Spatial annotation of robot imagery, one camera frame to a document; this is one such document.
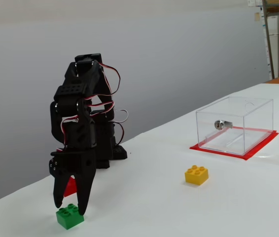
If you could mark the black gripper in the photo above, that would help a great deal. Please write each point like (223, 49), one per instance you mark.
(76, 163)

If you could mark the white fridge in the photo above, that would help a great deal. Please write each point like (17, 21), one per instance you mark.
(275, 49)

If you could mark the red lego brick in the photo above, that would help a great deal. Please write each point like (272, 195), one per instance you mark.
(71, 187)

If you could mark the red tape square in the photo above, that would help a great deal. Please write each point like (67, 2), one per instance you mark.
(253, 154)

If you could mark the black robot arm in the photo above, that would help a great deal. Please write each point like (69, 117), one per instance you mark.
(78, 81)

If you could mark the yellow lego brick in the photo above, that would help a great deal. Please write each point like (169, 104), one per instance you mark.
(196, 175)

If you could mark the silver box lock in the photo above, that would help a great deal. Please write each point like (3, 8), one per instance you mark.
(219, 125)

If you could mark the green lego brick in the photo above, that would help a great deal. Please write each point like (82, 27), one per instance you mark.
(68, 218)

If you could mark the transparent plastic box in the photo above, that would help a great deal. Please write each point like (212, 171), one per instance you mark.
(233, 123)

